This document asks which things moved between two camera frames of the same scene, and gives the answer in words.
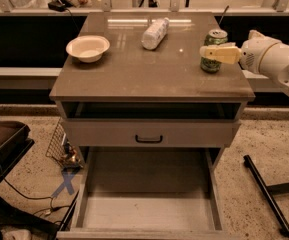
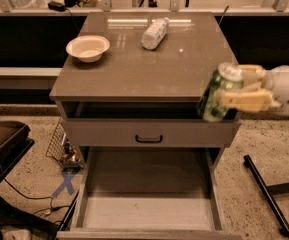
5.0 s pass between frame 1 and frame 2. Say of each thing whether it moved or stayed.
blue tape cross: stayed
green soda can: moved
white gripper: moved
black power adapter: stayed
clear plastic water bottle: stayed
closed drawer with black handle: stayed
